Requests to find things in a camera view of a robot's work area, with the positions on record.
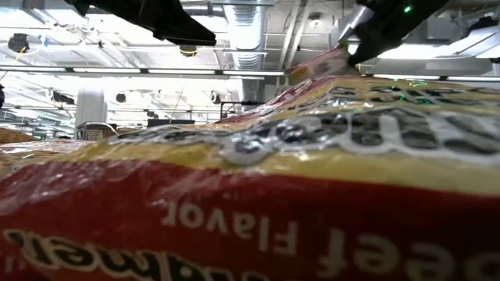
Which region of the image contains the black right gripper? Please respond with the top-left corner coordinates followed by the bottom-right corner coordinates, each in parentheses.
top-left (346, 0), bottom-right (450, 66)

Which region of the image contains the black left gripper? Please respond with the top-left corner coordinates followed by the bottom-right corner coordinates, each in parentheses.
top-left (89, 0), bottom-right (218, 46)

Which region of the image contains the red yellow beef ramen packet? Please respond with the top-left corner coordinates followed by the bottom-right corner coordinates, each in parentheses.
top-left (0, 76), bottom-right (500, 281)

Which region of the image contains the long ceiling light bar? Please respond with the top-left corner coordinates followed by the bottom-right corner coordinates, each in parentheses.
top-left (0, 65), bottom-right (500, 82)

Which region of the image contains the round ceiling fixture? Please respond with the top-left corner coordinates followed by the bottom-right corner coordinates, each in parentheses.
top-left (308, 12), bottom-right (324, 30)

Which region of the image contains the black monitor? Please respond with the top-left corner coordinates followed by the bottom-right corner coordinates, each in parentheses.
top-left (147, 118), bottom-right (196, 126)

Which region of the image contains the white column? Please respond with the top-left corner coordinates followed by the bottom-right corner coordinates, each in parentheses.
top-left (74, 86), bottom-right (109, 140)

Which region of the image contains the brown white sachet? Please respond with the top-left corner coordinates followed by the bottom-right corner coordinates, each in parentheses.
top-left (84, 127), bottom-right (105, 141)

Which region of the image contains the smooth silver ceiling duct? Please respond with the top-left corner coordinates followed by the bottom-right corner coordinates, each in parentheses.
top-left (316, 3), bottom-right (376, 73)

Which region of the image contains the ribbed silver ceiling duct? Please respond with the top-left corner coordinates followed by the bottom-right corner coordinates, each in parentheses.
top-left (223, 0), bottom-right (271, 103)

